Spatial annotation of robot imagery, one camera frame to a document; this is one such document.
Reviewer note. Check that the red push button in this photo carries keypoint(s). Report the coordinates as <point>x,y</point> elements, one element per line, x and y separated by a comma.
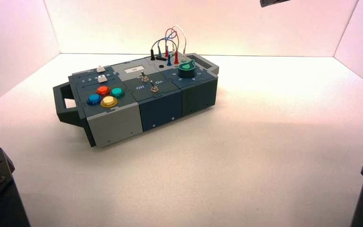
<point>103,90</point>

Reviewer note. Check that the metal toggle switch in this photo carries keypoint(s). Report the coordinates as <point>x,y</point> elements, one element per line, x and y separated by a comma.
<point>144,77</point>
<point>154,88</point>

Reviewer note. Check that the white slider knob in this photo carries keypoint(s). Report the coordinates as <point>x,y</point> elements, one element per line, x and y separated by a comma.
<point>100,69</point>
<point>102,78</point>

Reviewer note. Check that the blue push button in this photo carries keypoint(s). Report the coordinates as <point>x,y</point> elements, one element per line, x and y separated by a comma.
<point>94,99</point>

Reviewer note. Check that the yellow push button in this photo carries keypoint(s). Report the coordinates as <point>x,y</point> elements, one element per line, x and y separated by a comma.
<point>109,101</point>

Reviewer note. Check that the green push button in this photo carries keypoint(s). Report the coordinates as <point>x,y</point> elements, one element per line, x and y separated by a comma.
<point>117,92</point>

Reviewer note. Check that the dark blue grey control box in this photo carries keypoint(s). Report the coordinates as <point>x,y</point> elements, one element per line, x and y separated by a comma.
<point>159,106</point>

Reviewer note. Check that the green rotary knob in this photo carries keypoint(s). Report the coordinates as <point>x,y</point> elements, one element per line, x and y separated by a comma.
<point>186,71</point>

